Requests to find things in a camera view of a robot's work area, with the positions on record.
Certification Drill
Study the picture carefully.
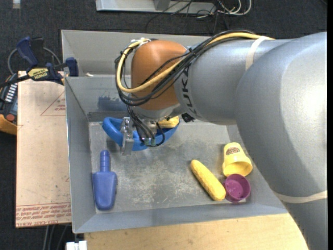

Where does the blue plastic bowl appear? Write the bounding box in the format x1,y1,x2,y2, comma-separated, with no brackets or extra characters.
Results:
101,116,180,152

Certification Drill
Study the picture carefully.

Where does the yellow toy food piece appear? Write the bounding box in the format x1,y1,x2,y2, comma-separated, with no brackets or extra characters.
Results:
158,115,181,129

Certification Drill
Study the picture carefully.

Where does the grey metal bin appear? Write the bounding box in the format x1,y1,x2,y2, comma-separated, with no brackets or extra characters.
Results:
61,29,290,234

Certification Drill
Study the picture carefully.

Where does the blue toy scoop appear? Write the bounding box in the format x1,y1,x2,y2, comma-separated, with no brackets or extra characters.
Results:
92,149,119,211

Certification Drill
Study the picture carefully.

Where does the yellow toy corn cob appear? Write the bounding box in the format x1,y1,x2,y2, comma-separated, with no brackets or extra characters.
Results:
190,159,227,202

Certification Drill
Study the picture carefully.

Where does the brown cardboard board, red print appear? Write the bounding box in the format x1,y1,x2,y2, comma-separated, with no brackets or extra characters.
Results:
15,70,72,229

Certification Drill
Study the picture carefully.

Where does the yellow plastic cup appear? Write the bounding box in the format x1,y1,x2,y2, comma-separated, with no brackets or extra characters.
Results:
222,142,253,178

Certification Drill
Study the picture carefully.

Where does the purple plastic cup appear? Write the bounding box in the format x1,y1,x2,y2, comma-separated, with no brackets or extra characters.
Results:
223,173,251,203

